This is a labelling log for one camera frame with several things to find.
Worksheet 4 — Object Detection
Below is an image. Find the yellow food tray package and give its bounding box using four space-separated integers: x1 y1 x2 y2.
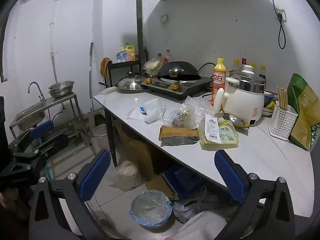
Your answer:
198 114 239 145

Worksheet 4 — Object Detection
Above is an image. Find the brown paper bag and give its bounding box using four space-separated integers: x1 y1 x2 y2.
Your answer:
158 125 199 146

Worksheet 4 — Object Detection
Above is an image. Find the clear plastic bag trash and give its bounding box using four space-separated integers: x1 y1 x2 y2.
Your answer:
163 96 214 129

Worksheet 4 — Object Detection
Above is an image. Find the gold cracker wrapper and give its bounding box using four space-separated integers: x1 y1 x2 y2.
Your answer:
222 113 249 129

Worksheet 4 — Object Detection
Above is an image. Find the blue white wrapper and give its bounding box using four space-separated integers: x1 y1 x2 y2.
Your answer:
139 107 146 115

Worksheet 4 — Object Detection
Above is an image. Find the pink trash bucket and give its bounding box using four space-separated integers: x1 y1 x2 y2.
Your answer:
93 124 110 151

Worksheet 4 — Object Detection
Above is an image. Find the blue-lined trash bin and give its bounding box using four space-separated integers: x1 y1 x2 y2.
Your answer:
129 190 172 229

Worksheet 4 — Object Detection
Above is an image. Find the stainless steel sink stand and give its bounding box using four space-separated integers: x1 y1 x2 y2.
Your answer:
9 91 97 156

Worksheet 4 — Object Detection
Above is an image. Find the faucet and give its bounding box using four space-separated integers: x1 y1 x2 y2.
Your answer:
27 81 46 103

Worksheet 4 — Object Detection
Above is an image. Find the bagged white rice cooker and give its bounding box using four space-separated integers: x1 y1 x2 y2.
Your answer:
107 161 144 191

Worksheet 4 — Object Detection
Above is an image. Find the steel colander bowl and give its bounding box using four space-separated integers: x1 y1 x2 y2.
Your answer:
48 81 75 99

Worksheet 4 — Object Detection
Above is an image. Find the blue cardboard box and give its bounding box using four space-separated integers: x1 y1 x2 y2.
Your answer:
161 165 204 199

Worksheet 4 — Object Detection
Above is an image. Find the brown cardboard sheet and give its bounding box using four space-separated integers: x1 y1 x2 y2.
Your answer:
115 120 156 181

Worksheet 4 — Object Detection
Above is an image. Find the white plates stack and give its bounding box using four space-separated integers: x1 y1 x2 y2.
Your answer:
262 107 274 116

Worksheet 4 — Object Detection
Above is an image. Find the white perforated chopstick holder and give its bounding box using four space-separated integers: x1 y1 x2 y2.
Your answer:
268 101 298 141

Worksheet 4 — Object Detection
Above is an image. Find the white electric cooking pot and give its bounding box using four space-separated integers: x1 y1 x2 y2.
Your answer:
213 64 266 126

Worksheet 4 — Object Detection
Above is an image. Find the green yellow rice bag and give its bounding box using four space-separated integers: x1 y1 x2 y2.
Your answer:
287 73 319 151

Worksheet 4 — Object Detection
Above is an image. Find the bundle of wooden chopsticks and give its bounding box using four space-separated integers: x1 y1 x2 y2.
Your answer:
276 86 288 111

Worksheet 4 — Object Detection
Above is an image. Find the yellow cloth on rack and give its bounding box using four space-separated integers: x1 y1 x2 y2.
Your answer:
100 57 111 78

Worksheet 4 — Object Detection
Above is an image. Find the black shelf rack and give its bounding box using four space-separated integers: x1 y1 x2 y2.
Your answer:
98 60 142 88

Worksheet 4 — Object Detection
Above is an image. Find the steel wok lid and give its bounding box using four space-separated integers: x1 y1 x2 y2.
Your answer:
116 75 146 91

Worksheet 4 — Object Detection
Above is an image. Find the dark soy sauce bottle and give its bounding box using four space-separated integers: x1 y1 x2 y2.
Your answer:
259 64 266 81

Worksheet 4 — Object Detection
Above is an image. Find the yellow oil jug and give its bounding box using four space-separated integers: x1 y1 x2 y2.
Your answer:
121 43 136 61

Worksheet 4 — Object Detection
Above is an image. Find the black wok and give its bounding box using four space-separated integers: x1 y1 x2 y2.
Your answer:
157 61 201 81

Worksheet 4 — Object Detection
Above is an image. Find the black power cable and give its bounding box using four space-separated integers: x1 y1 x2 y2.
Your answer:
261 0 286 50

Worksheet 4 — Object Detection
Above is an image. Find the wall power outlet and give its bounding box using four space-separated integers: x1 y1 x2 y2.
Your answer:
276 8 286 22

